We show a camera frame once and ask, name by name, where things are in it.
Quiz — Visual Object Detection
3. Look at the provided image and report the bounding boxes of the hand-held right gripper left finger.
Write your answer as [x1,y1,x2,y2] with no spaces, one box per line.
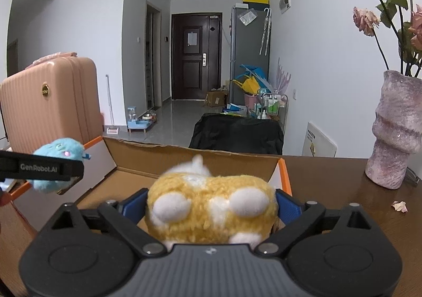
[40,188,169,258]

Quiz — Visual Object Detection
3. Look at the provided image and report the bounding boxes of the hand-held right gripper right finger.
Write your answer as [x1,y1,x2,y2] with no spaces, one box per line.
[255,189,383,258]

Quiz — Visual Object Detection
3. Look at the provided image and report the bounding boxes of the light blue plush toy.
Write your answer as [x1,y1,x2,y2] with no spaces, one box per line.
[31,138,91,194]

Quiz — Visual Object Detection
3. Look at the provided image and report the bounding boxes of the cardboard box with orange edges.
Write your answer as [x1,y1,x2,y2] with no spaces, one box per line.
[8,135,293,238]

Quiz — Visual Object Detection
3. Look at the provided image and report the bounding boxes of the yellow white plush toy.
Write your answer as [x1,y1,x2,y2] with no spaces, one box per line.
[145,154,279,249]

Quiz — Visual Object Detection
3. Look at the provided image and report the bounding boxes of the pink ribbed suitcase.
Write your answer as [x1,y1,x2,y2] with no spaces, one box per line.
[0,52,103,152]

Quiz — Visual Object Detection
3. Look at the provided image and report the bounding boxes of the white board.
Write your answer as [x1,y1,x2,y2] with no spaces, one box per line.
[301,121,337,158]

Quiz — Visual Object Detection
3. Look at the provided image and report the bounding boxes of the white flat mop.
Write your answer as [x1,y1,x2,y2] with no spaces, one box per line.
[105,74,120,135]

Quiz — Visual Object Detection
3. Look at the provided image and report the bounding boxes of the blue pet feeder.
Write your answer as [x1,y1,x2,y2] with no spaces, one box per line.
[127,106,157,133]

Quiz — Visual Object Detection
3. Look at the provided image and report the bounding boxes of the metal cart with bottles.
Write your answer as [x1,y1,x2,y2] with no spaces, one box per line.
[251,92,289,126]

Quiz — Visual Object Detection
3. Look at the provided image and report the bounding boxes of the blue and green packaging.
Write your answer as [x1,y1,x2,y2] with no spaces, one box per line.
[222,103,248,116]

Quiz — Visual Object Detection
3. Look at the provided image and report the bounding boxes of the pink bucket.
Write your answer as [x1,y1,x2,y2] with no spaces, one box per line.
[244,92,259,109]

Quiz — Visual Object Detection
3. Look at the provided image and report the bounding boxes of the dark eyeglasses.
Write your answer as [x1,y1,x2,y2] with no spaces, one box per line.
[404,167,421,183]

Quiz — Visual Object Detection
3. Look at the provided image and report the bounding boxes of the open cardboard carton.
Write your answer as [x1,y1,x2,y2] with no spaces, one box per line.
[205,89,228,107]

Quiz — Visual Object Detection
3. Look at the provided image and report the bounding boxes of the mottled pink ceramic vase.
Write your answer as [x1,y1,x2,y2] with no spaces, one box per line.
[365,70,422,190]

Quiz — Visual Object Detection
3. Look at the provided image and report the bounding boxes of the dark side room door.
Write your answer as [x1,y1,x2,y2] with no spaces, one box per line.
[146,1,163,110]

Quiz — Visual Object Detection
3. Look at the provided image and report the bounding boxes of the dark brown entrance door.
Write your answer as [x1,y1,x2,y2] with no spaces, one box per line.
[171,13,222,100]

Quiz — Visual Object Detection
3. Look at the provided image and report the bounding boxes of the grey refrigerator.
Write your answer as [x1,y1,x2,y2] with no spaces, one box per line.
[230,5,271,108]

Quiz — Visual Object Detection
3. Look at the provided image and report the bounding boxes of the hanging clear umbrella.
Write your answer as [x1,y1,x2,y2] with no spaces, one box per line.
[259,8,272,56]

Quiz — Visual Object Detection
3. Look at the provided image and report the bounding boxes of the clear plastic bag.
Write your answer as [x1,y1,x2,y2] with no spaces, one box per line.
[239,8,258,26]

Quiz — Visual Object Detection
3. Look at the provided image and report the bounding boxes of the bunch of dried pink roses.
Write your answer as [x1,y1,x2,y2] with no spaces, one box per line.
[310,0,422,78]

